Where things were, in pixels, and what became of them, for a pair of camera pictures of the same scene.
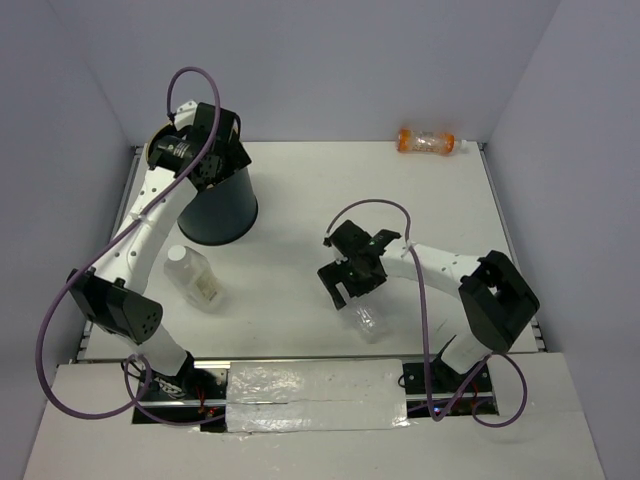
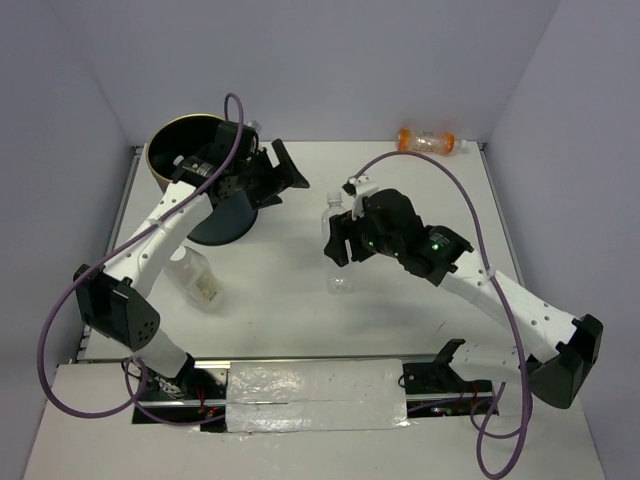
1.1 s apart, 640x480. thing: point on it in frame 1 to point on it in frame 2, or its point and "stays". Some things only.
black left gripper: x=236 y=159 to x=288 y=174
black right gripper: x=334 y=273 to x=340 y=229
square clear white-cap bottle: x=192 y=272 stays
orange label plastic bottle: x=436 y=142 stays
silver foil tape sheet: x=316 y=395 stays
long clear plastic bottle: x=368 y=323 to x=339 y=278
